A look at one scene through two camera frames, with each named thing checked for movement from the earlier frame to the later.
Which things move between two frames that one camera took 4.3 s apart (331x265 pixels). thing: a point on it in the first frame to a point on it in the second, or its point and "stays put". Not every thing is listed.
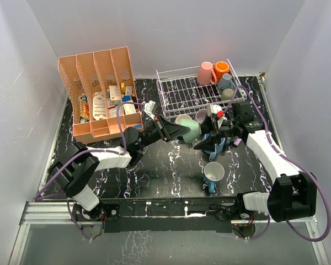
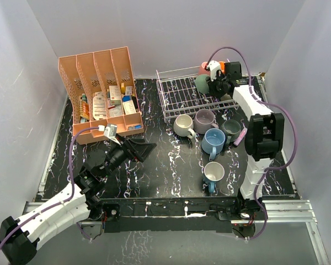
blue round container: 126,98 stays put
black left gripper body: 153,134 to 130,153
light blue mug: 218,147 stays put
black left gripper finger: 170,130 to 139,145
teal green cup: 195,130 to 202,86
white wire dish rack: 180,94 stays put
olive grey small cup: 227,94 stays put
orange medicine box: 84,110 stays put
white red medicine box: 115,95 stays put
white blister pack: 100,106 stays put
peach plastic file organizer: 97,82 stays put
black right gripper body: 227,131 to 217,86
